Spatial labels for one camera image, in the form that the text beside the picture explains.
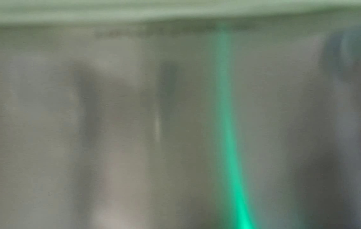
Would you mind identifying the stainless steel bin rim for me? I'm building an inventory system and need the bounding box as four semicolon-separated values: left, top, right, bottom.
0;18;361;229

